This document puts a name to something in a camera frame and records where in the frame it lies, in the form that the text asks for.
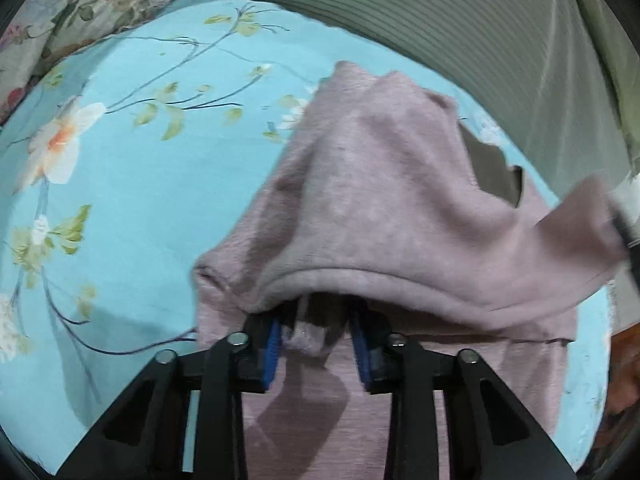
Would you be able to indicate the pink knit sweater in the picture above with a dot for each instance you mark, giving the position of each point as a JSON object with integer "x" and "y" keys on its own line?
{"x": 375, "y": 185}

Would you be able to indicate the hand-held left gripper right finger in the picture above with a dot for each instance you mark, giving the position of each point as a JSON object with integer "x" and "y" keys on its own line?
{"x": 360, "y": 355}

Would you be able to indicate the green striped pillow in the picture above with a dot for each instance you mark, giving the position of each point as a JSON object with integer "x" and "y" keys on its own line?
{"x": 450, "y": 20}

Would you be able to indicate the blue floral bedsheet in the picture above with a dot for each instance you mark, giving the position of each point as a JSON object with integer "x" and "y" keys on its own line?
{"x": 150, "y": 240}

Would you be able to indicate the floral ruffled pillow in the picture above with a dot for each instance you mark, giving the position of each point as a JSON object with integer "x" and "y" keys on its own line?
{"x": 65, "y": 15}

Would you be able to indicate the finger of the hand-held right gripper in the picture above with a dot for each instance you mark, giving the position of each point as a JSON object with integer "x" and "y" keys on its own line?
{"x": 625, "y": 232}

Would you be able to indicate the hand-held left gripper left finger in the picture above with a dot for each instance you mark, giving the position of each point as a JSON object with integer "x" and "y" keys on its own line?
{"x": 273, "y": 355}

